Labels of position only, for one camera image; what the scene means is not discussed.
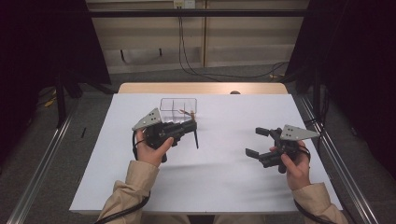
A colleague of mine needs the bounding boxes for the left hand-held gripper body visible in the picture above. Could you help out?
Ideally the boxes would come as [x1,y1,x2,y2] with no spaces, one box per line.
[131,107,185,162]

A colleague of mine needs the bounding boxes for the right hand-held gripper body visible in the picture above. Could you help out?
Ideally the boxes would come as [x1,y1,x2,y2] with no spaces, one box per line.
[258,124,321,175]

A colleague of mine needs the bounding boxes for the clear plastic organizer box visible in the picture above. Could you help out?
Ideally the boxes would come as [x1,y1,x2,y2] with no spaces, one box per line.
[159,97,198,125]

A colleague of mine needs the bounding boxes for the person's left hand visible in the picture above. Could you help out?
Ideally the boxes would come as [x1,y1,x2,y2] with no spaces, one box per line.
[135,129,175,168]

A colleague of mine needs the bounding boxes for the person's right hand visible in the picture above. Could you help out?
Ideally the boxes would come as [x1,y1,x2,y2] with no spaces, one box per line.
[269,139,312,191]

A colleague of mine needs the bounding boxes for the white table sheet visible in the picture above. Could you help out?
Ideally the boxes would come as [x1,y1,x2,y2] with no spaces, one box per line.
[68,92,344,214]

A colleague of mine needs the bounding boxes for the black metal stand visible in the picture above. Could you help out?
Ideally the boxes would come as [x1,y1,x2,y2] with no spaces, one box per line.
[54,73,68,129]
[312,66,321,119]

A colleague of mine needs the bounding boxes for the black curtain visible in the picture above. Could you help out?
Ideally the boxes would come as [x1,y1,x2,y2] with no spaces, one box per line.
[0,0,111,166]
[284,0,396,180]

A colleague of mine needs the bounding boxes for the black horizontal bar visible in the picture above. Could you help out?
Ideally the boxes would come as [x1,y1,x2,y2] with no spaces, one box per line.
[88,8,307,18]

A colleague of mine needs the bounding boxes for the yellow floor object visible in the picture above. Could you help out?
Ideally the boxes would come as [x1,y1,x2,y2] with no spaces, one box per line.
[43,96,58,108]

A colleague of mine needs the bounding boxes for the black cables by stand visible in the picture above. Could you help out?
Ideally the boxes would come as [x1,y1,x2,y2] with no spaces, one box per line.
[306,90,331,143]

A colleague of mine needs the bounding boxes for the black wall cable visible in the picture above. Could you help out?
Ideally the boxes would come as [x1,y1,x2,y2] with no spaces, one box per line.
[177,15,225,82]
[180,15,290,79]

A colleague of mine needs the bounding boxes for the right hand-held gripper black cable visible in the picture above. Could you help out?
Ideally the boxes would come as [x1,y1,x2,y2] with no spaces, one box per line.
[293,145,338,224]

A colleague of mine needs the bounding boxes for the hand-held gripper black cable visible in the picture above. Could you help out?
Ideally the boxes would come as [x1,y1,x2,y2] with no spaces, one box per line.
[293,145,338,224]
[92,130,152,224]

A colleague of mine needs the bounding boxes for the aluminium floor rail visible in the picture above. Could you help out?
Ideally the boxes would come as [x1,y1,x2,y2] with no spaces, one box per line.
[298,94,379,224]
[6,99,82,224]

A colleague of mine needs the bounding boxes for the left hand-held gripper black cable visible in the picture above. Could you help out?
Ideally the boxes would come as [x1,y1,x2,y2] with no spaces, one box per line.
[92,130,152,224]

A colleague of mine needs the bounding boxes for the white wall outlet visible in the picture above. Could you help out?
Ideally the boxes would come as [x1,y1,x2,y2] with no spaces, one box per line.
[173,0,196,9]

